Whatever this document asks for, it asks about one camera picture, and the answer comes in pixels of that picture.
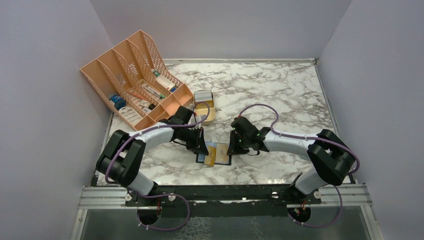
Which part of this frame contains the white label card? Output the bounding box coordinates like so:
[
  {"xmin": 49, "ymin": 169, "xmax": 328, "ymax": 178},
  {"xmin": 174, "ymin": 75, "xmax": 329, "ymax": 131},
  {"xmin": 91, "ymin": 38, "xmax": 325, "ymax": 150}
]
[{"xmin": 118, "ymin": 106, "xmax": 143, "ymax": 126}]

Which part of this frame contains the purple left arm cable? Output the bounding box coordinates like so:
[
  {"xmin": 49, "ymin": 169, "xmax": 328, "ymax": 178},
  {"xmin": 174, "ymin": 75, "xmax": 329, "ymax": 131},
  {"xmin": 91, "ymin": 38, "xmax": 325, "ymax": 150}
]
[{"xmin": 104, "ymin": 101, "xmax": 212, "ymax": 185}]

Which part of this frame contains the orange pen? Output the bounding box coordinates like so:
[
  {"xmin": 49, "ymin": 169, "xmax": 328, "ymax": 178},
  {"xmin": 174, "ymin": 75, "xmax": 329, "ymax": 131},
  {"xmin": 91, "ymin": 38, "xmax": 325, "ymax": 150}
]
[{"xmin": 126, "ymin": 90, "xmax": 149, "ymax": 102}]

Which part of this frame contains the orange plastic desk organizer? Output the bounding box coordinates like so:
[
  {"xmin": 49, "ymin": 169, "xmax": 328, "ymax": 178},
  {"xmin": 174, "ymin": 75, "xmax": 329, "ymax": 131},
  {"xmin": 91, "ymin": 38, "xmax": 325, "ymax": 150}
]
[{"xmin": 80, "ymin": 30, "xmax": 194, "ymax": 131}]

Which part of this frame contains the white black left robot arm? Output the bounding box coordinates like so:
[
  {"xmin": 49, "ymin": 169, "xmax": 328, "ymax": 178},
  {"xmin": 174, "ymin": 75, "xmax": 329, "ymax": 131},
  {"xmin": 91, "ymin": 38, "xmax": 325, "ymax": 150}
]
[{"xmin": 96, "ymin": 106, "xmax": 209, "ymax": 206}]

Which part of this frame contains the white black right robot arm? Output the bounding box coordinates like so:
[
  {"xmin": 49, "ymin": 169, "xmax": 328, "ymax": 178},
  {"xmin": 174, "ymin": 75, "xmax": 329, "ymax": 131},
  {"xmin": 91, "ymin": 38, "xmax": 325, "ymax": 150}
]
[{"xmin": 227, "ymin": 116, "xmax": 355, "ymax": 204}]

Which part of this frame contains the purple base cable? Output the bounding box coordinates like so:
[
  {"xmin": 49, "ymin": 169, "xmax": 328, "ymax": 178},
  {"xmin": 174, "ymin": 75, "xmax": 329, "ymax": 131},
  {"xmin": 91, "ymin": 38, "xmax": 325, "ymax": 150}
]
[
  {"xmin": 286, "ymin": 183, "xmax": 344, "ymax": 229},
  {"xmin": 136, "ymin": 193, "xmax": 192, "ymax": 232}
]

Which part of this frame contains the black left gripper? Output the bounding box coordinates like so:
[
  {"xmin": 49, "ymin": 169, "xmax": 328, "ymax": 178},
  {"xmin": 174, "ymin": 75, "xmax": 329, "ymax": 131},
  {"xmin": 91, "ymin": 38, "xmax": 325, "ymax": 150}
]
[{"xmin": 180, "ymin": 126, "xmax": 209, "ymax": 156}]

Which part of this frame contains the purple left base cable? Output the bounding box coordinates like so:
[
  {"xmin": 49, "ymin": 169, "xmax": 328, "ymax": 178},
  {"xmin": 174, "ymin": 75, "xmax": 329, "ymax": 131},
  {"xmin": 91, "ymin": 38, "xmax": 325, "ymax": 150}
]
[{"xmin": 136, "ymin": 193, "xmax": 192, "ymax": 232}]

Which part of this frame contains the black mounting base rail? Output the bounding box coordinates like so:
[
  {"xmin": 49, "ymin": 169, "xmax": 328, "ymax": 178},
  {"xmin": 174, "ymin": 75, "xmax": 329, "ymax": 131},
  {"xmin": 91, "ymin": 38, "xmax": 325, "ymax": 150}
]
[{"xmin": 125, "ymin": 184, "xmax": 322, "ymax": 218}]

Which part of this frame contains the white glue stick box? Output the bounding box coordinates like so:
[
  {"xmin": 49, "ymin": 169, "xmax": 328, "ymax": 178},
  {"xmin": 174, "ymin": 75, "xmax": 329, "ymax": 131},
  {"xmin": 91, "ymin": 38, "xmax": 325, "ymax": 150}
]
[{"xmin": 150, "ymin": 68, "xmax": 177, "ymax": 92}]

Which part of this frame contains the beige card tray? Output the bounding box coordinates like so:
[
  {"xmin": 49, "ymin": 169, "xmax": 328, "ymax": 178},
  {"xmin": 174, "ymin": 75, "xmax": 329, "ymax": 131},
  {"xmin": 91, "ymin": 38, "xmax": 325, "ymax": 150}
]
[{"xmin": 194, "ymin": 94, "xmax": 216, "ymax": 126}]

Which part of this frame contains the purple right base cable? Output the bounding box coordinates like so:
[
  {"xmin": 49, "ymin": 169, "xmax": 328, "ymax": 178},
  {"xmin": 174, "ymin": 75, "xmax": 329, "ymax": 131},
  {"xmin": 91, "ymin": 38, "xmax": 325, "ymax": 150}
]
[{"xmin": 286, "ymin": 183, "xmax": 344, "ymax": 229}]

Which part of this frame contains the yellow credit card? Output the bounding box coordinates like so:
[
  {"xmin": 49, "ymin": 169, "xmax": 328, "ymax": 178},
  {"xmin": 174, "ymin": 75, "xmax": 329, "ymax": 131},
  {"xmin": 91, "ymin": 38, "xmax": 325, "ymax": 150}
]
[
  {"xmin": 215, "ymin": 143, "xmax": 229, "ymax": 165},
  {"xmin": 203, "ymin": 143, "xmax": 217, "ymax": 167}
]

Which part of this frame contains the black leather card holder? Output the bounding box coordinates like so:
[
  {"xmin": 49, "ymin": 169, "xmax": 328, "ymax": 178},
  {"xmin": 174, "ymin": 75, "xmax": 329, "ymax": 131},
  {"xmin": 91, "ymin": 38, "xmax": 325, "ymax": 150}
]
[{"xmin": 195, "ymin": 142, "xmax": 232, "ymax": 167}]

